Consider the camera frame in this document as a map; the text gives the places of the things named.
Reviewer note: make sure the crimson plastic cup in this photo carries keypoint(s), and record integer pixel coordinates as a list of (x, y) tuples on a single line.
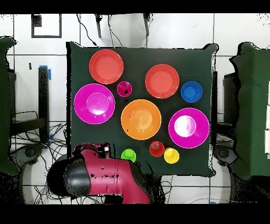
[(123, 86)]

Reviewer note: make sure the red shallow bowl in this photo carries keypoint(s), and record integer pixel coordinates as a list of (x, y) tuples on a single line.
[(162, 81), (106, 66)]

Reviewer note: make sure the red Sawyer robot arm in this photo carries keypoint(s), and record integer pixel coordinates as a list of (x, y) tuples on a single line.
[(109, 175)]

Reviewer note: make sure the orange large bowl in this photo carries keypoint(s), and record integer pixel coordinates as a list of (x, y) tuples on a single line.
[(141, 119)]

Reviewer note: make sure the pink large bowl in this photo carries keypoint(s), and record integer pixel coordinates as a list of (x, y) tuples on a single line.
[(197, 136), (94, 103)]

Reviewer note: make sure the green plastic cup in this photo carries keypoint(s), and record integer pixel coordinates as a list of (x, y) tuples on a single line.
[(128, 154)]

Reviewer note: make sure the red-orange plastic cup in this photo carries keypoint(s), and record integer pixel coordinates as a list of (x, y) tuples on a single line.
[(156, 149)]

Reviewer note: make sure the dark green tablecloth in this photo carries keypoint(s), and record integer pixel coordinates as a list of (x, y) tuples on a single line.
[(137, 57)]

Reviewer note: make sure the yellow plastic cup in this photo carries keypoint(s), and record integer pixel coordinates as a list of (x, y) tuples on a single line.
[(171, 156)]

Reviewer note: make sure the blue small bowl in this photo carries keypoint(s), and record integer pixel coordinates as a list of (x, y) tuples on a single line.
[(191, 91)]

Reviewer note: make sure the black stand leg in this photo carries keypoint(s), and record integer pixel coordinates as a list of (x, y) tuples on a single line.
[(98, 27), (147, 25)]

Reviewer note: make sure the blue tape strip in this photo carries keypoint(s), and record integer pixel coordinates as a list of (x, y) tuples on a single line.
[(49, 75)]

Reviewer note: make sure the black box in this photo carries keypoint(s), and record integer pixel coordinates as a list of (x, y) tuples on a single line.
[(231, 97)]

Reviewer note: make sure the green cloth covered table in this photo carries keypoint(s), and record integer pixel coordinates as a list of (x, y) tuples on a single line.
[(5, 105), (253, 105)]

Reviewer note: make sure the black frame stand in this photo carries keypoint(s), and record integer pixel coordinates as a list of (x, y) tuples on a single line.
[(43, 95)]

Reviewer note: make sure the black pedestal foot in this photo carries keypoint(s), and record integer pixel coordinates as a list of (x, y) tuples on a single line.
[(30, 152), (224, 153)]

